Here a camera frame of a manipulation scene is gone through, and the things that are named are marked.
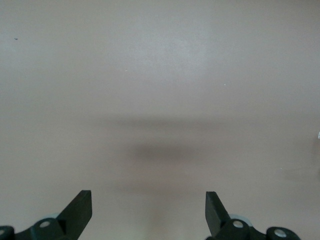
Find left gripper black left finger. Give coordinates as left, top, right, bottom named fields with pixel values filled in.
left=0, top=189, right=93, bottom=240

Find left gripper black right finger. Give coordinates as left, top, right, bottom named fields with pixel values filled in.
left=205, top=191, right=301, bottom=240

